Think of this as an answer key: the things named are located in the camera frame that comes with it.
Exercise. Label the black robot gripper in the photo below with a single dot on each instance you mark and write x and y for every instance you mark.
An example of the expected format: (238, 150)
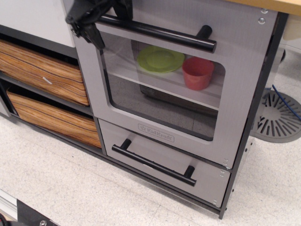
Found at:
(84, 13)

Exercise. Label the wooden countertop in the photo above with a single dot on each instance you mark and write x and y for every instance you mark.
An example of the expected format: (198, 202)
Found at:
(287, 6)

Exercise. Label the red plastic cup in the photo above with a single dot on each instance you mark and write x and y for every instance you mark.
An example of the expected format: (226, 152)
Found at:
(197, 73)

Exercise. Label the wood-pattern storage bin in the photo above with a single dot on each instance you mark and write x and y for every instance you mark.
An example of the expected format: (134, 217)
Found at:
(43, 72)
(72, 125)

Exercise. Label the black drawer handle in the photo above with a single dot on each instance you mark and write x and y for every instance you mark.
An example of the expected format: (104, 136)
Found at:
(185, 178)

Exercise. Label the lower wood-pattern storage bin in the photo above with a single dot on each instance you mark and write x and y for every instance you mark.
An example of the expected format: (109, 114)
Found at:
(72, 125)

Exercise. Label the white cabinet door panel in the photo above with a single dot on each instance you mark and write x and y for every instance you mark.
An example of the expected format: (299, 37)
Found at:
(41, 18)

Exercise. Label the black metal bracket with screw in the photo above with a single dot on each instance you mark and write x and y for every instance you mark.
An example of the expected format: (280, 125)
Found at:
(31, 217)

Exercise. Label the green plastic plate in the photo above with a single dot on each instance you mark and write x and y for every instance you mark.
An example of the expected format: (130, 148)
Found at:
(160, 60)

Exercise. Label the black oven door handle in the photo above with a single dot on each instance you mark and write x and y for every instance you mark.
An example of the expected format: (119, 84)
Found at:
(200, 41)

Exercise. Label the grey lower drawer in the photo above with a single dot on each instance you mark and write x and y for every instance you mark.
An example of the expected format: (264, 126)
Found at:
(211, 181)

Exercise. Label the grey toy oven door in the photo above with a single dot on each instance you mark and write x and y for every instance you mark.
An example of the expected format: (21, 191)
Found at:
(208, 123)

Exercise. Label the white oven shelf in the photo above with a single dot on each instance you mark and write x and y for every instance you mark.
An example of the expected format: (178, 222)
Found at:
(173, 83)

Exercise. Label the aluminium rail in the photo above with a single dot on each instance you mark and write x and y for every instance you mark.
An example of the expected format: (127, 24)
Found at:
(8, 206)

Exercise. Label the grey slotted round base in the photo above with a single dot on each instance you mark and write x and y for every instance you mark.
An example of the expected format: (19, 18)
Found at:
(278, 119)

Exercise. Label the black toy kitchen frame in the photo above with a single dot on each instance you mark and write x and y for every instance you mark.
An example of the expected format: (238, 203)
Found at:
(70, 55)

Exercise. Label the upper wood-pattern storage bin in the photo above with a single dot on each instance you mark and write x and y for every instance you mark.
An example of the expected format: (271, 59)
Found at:
(43, 72)

